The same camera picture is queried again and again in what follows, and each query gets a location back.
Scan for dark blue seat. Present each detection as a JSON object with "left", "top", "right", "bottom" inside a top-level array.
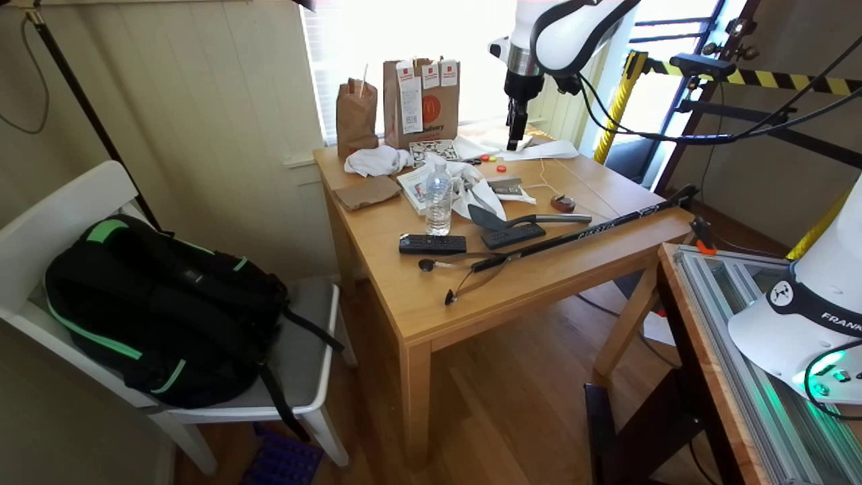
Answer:
[{"left": 604, "top": 132, "right": 666, "bottom": 186}]

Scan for large brown delivery paper bag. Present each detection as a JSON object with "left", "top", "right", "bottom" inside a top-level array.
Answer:
[{"left": 380, "top": 54, "right": 464, "bottom": 151}]

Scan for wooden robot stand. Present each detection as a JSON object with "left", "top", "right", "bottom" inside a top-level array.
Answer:
[{"left": 581, "top": 238, "right": 783, "bottom": 485}]

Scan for black orange clamp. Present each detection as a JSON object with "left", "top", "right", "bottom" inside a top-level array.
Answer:
[{"left": 688, "top": 213, "right": 724, "bottom": 259}]

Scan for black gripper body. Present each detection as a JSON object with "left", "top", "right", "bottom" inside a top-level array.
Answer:
[{"left": 500, "top": 67, "right": 547, "bottom": 109}]

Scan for white round device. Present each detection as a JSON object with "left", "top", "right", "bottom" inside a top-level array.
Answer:
[{"left": 671, "top": 244, "right": 862, "bottom": 485}]

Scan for thin black wall cable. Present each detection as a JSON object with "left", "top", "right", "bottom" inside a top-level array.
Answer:
[{"left": 0, "top": 15, "right": 55, "bottom": 136}]

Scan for black base cable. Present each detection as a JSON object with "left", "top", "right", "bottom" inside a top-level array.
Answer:
[{"left": 801, "top": 333, "right": 862, "bottom": 419}]

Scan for black backpack with green trim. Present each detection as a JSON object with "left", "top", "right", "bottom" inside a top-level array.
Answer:
[{"left": 42, "top": 213, "right": 347, "bottom": 442}]

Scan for long black rod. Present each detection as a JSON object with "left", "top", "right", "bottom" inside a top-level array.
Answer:
[{"left": 468, "top": 182, "right": 700, "bottom": 274}]

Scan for small brown paper bag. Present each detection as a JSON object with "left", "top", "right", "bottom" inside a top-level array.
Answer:
[{"left": 333, "top": 65, "right": 382, "bottom": 164}]

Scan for long white receipt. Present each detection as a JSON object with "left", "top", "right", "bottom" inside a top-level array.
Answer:
[{"left": 395, "top": 61, "right": 426, "bottom": 136}]

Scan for brown cardboard piece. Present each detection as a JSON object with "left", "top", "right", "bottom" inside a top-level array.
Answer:
[{"left": 328, "top": 175, "right": 405, "bottom": 214}]

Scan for crumpled white paper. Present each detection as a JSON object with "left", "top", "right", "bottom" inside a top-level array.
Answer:
[{"left": 343, "top": 141, "right": 418, "bottom": 181}]

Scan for white chair with solid back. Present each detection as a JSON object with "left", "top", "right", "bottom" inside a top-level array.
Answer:
[{"left": 0, "top": 158, "right": 354, "bottom": 476}]

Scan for black rectangular box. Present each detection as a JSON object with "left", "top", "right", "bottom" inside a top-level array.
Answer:
[{"left": 395, "top": 232, "right": 471, "bottom": 259}]

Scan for dark blue metal ladder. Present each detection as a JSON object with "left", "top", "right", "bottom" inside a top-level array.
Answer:
[{"left": 654, "top": 0, "right": 751, "bottom": 197}]

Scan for black earphones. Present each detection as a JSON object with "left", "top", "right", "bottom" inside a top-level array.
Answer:
[{"left": 414, "top": 252, "right": 508, "bottom": 310}]

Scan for thin black leaning pole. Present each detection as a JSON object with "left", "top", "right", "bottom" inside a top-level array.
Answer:
[{"left": 24, "top": 7, "right": 168, "bottom": 234}]

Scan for yellow black striped bar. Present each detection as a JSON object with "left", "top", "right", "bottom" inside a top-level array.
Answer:
[{"left": 644, "top": 57, "right": 862, "bottom": 98}]

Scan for clear plastic water bottle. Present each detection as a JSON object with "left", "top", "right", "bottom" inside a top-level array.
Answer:
[{"left": 420, "top": 166, "right": 456, "bottom": 238}]

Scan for yellow pole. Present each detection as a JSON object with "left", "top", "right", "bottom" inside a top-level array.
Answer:
[
  {"left": 589, "top": 47, "right": 651, "bottom": 166},
  {"left": 783, "top": 187, "right": 851, "bottom": 263}
]

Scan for black stapler tool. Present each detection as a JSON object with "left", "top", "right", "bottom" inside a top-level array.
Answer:
[{"left": 465, "top": 202, "right": 596, "bottom": 252}]

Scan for white paper napkin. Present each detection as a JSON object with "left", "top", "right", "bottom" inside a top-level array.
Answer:
[{"left": 464, "top": 175, "right": 541, "bottom": 222}]

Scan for light wooden table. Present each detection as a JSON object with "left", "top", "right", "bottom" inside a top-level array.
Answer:
[{"left": 313, "top": 132, "right": 698, "bottom": 451}]

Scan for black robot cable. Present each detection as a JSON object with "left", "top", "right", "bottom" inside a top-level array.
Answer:
[{"left": 570, "top": 28, "right": 862, "bottom": 148}]

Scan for thick white napkin stack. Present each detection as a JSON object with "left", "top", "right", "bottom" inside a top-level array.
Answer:
[{"left": 498, "top": 133, "right": 585, "bottom": 164}]

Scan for blue item under chair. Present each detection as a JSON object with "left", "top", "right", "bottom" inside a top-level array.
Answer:
[{"left": 239, "top": 428, "right": 328, "bottom": 485}]

